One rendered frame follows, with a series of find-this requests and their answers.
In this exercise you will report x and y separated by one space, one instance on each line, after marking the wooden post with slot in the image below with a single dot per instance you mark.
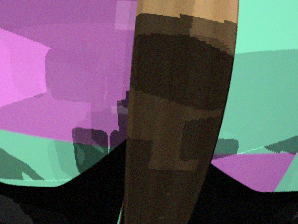
122 217

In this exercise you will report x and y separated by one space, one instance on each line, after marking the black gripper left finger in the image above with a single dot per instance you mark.
94 197

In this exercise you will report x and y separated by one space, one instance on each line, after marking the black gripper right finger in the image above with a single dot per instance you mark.
224 200

